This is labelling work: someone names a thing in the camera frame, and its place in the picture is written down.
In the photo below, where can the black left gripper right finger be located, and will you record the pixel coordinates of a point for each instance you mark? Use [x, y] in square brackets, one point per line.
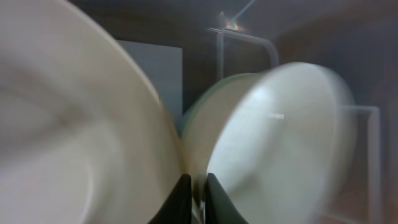
[219, 209]

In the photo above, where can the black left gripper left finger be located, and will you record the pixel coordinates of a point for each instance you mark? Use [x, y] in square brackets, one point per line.
[177, 209]

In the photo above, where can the white bowl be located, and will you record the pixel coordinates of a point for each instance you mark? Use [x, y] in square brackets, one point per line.
[279, 143]

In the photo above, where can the mint green bowl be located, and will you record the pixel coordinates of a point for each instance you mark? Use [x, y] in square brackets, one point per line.
[184, 123]

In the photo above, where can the beige plate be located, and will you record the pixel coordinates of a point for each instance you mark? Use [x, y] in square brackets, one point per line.
[85, 137]

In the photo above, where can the white label in bin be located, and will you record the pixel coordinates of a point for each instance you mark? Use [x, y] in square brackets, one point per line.
[164, 67]

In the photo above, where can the clear plastic storage bin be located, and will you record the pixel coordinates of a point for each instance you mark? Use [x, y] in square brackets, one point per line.
[365, 57]

